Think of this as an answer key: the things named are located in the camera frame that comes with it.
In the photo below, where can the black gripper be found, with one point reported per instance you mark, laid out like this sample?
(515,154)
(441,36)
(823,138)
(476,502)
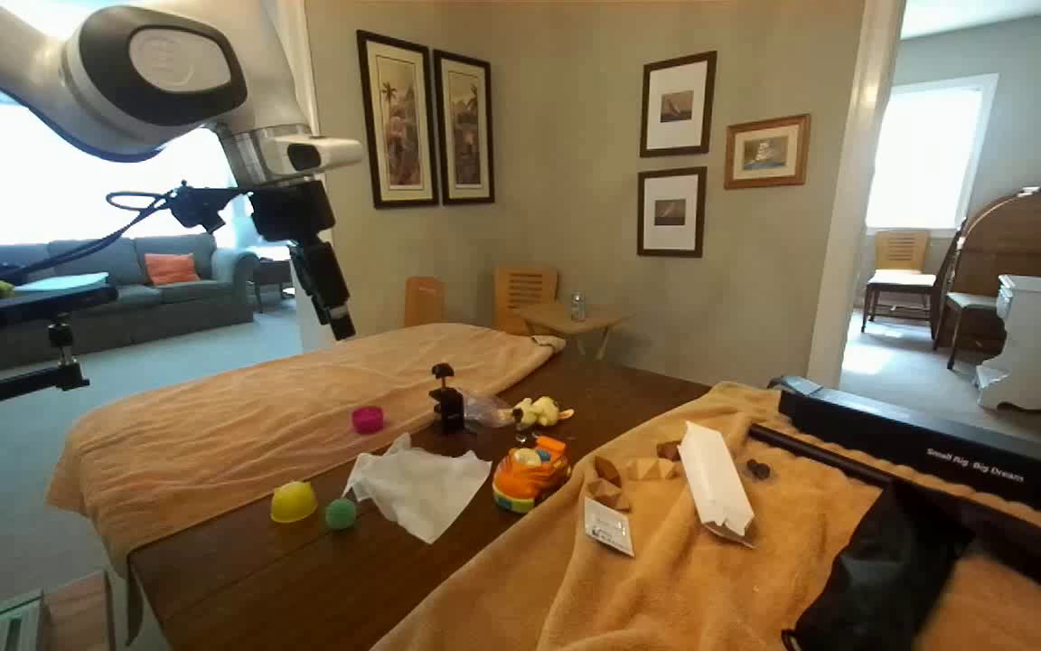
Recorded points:
(298,213)

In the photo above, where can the orange tiger toy car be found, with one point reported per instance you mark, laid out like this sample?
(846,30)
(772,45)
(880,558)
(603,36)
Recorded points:
(531,477)

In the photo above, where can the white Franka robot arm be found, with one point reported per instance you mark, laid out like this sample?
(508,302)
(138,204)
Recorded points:
(17,60)

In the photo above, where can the black toy microscope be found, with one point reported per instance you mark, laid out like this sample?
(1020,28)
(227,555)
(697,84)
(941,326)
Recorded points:
(446,406)

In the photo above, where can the yellow toy dog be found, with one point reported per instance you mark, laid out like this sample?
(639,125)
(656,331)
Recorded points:
(541,415)

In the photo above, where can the light wooden chair back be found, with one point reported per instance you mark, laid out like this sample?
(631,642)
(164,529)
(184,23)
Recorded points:
(425,302)
(526,295)

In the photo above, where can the dark side table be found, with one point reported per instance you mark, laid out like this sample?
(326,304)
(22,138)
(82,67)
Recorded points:
(272,273)

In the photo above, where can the tan towel with pink cup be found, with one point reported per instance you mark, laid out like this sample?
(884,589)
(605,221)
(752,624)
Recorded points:
(219,421)

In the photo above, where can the grey sofa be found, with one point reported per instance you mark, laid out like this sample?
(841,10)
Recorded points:
(184,309)

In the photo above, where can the clear plastic cup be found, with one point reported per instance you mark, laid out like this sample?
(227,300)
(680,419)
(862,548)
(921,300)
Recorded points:
(487,415)

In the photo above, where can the orange pillow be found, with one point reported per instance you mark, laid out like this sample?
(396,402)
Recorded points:
(172,271)

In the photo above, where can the white crumpled tissue paper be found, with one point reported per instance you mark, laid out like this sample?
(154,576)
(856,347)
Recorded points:
(417,489)

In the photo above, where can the yellow plastic cup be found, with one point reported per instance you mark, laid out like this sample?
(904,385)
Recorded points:
(293,505)

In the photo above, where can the small light wooden table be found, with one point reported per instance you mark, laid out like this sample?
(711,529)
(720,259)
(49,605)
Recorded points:
(568,324)

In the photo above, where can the clear drinking glass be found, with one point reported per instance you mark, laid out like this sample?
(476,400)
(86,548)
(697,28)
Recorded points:
(576,304)

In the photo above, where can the brown wooden block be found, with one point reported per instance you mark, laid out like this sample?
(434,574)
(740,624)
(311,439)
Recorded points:
(605,494)
(610,472)
(666,449)

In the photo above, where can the white towel label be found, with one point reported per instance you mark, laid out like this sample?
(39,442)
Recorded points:
(610,526)

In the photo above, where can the light zigzag wooden block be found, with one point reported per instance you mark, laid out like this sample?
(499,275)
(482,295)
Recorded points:
(654,467)

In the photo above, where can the tan towel with wipe packet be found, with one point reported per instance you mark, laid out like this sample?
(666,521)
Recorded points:
(687,574)

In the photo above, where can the dark brown wooden piece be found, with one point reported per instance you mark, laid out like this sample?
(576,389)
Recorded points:
(760,467)

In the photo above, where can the wooden armchair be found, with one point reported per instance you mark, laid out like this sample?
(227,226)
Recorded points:
(901,275)

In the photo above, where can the black bag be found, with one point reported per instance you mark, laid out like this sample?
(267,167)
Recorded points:
(893,580)

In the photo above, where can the long black case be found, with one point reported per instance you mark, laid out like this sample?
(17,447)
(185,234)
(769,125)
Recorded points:
(941,447)

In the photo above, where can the dark wooden rolltop desk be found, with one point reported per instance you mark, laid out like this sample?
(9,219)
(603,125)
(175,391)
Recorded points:
(1010,254)

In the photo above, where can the white cabinet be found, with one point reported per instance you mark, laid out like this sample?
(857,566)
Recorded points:
(1038,338)

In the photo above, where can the tall black picture frame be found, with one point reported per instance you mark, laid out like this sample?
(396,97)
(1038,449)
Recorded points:
(463,127)
(398,121)

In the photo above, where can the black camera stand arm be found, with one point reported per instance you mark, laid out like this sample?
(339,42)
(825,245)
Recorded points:
(2,385)

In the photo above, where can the small black picture frame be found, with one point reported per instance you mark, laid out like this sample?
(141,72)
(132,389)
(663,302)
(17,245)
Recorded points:
(672,213)
(679,108)

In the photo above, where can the wooden picture frame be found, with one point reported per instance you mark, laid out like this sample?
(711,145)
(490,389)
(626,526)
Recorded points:
(769,154)

